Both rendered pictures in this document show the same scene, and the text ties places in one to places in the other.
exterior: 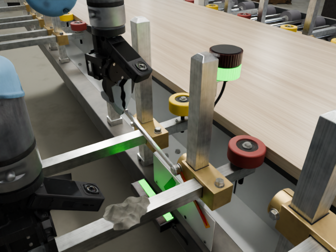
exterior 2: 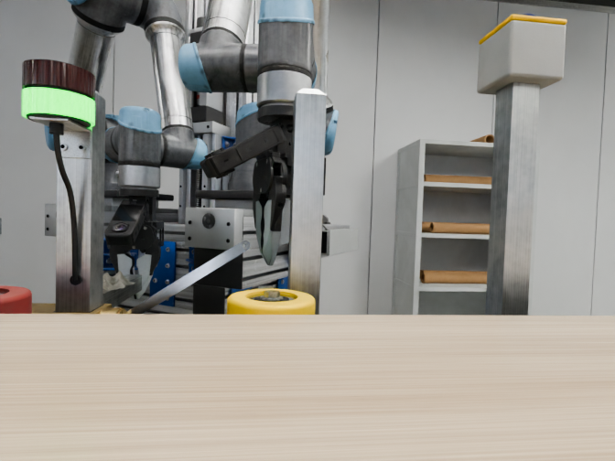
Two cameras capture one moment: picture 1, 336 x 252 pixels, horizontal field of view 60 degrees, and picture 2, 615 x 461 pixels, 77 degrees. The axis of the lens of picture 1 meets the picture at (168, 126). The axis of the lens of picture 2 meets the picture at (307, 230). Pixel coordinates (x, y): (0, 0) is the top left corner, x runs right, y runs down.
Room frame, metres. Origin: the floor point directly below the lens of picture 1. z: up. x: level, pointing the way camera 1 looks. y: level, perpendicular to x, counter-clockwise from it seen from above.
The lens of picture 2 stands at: (0.89, -0.35, 0.98)
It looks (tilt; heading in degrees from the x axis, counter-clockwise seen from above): 2 degrees down; 114
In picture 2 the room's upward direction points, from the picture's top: 2 degrees clockwise
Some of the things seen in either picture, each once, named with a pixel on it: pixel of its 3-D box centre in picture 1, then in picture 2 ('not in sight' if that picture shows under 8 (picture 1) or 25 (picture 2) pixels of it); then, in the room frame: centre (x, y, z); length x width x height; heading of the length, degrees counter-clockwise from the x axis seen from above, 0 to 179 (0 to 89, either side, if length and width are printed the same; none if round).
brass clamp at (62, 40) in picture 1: (60, 37); not in sight; (1.54, 0.57, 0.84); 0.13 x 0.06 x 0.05; 31
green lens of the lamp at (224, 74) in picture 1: (224, 68); (59, 109); (0.51, -0.10, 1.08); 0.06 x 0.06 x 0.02
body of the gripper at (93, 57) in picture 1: (109, 52); (286, 156); (0.64, 0.13, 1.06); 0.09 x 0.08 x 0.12; 51
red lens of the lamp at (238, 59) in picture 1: (225, 55); (59, 82); (0.51, -0.10, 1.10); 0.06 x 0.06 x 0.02
